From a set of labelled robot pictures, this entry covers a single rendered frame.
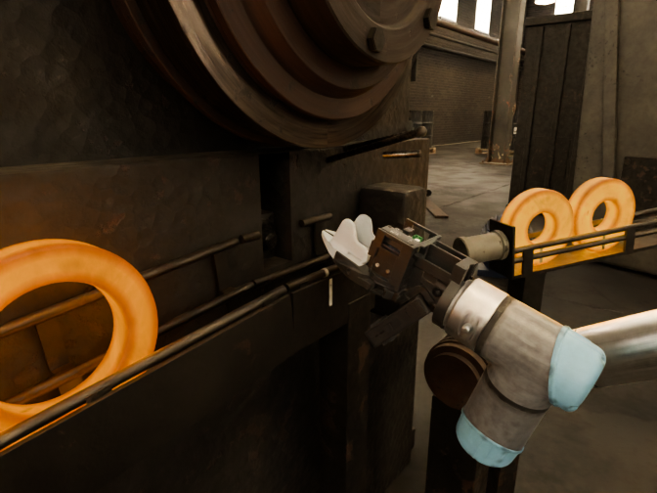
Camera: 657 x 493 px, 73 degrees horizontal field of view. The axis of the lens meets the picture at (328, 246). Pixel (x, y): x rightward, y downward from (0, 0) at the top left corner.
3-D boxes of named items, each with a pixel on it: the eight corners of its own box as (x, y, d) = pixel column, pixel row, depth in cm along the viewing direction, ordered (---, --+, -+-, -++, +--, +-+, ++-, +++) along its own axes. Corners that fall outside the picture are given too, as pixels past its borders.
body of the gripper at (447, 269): (404, 215, 59) (487, 259, 53) (384, 269, 63) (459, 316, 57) (372, 226, 53) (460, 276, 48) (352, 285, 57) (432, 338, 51)
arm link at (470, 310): (490, 336, 55) (462, 364, 49) (458, 316, 57) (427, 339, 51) (516, 287, 52) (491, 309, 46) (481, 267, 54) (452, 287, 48)
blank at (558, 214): (498, 193, 87) (508, 196, 84) (564, 182, 91) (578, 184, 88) (497, 267, 92) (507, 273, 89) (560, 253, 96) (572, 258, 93)
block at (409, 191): (351, 308, 87) (353, 185, 80) (374, 296, 93) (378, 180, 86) (400, 324, 80) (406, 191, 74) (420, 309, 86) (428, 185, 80)
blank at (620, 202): (564, 182, 91) (577, 184, 88) (626, 171, 94) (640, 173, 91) (559, 254, 96) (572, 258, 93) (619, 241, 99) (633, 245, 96)
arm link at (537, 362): (560, 435, 44) (604, 374, 40) (462, 369, 50) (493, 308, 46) (579, 397, 50) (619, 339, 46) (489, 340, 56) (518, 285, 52)
